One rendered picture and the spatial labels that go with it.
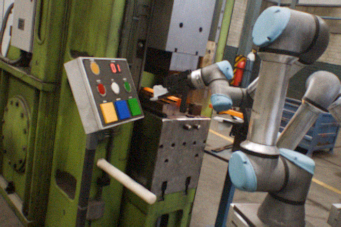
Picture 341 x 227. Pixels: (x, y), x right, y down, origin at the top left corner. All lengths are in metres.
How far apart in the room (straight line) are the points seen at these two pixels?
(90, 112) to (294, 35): 0.75
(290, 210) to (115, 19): 1.16
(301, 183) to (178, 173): 1.03
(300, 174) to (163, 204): 1.11
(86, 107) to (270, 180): 0.70
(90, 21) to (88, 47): 0.14
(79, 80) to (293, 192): 0.83
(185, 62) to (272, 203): 1.00
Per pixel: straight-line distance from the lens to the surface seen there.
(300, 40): 1.03
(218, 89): 1.30
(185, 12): 1.86
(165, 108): 1.88
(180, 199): 2.14
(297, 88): 10.73
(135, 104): 1.53
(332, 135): 6.04
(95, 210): 1.97
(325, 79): 1.42
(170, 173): 1.98
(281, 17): 1.00
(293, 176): 1.10
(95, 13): 1.99
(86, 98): 1.33
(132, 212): 2.12
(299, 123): 1.41
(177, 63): 1.86
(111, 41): 1.76
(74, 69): 1.35
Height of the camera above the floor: 1.32
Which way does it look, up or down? 12 degrees down
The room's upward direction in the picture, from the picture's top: 10 degrees clockwise
